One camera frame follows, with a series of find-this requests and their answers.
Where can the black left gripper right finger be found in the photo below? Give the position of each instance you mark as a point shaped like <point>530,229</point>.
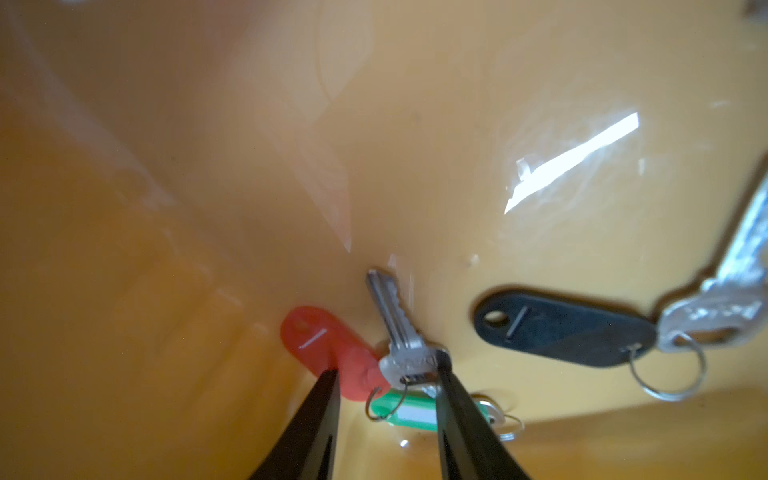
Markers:
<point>469,448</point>

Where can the key with black tag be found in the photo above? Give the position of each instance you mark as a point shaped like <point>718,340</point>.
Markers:
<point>726,310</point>

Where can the yellow plastic storage box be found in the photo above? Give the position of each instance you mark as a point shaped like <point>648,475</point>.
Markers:
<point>177,176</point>

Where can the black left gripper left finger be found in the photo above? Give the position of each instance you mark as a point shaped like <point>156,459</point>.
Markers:
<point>306,448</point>

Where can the key with green white tag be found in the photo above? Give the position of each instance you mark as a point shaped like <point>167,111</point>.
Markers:
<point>418,411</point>

